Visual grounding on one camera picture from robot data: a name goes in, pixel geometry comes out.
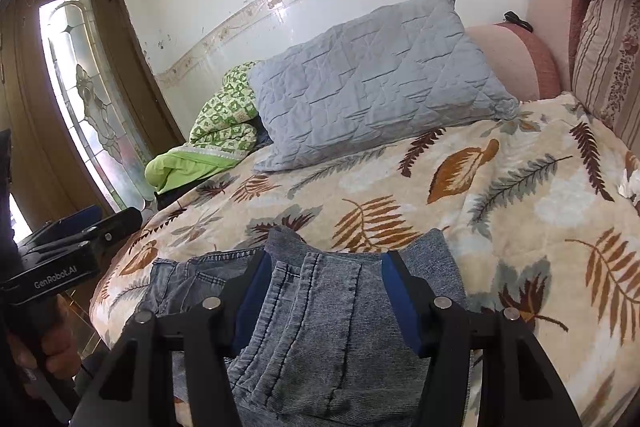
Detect wooden door with stained glass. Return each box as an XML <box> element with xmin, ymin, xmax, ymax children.
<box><xmin>0</xmin><ymin>0</ymin><xmax>186</xmax><ymax>308</ymax></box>

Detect green patterned quilt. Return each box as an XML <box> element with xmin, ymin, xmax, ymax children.
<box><xmin>145</xmin><ymin>62</ymin><xmax>261</xmax><ymax>195</ymax></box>

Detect striped floral cushion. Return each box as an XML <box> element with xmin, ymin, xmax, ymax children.
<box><xmin>570</xmin><ymin>0</ymin><xmax>640</xmax><ymax>142</ymax></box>

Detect person's left hand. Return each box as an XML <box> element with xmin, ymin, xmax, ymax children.
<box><xmin>10</xmin><ymin>297</ymin><xmax>81</xmax><ymax>380</ymax></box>

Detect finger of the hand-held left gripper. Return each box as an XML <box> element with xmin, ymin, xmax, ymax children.
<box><xmin>20</xmin><ymin>206</ymin><xmax>102</xmax><ymax>253</ymax></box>
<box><xmin>75</xmin><ymin>207</ymin><xmax>144</xmax><ymax>254</ymax></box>

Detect dark cloth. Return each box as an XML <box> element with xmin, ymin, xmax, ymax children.
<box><xmin>152</xmin><ymin>188</ymin><xmax>187</xmax><ymax>211</ymax></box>

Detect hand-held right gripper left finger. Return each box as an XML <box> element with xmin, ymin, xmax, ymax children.
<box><xmin>72</xmin><ymin>249</ymin><xmax>273</xmax><ymax>427</ymax></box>

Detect small black object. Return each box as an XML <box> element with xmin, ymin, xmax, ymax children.
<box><xmin>502</xmin><ymin>11</ymin><xmax>534</xmax><ymax>32</ymax></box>

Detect grey denim pants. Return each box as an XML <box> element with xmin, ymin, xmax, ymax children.
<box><xmin>145</xmin><ymin>227</ymin><xmax>468</xmax><ymax>427</ymax></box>

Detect grey quilted pillow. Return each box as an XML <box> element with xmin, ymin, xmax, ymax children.
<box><xmin>248</xmin><ymin>0</ymin><xmax>521</xmax><ymax>172</ymax></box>

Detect leaf print blanket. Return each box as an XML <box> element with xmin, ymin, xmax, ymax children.
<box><xmin>90</xmin><ymin>92</ymin><xmax>640</xmax><ymax>427</ymax></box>

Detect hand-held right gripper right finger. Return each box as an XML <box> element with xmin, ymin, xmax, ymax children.
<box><xmin>381</xmin><ymin>251</ymin><xmax>583</xmax><ymax>427</ymax></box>

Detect white crumpled tissue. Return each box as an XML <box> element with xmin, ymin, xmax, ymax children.
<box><xmin>617</xmin><ymin>152</ymin><xmax>640</xmax><ymax>208</ymax></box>

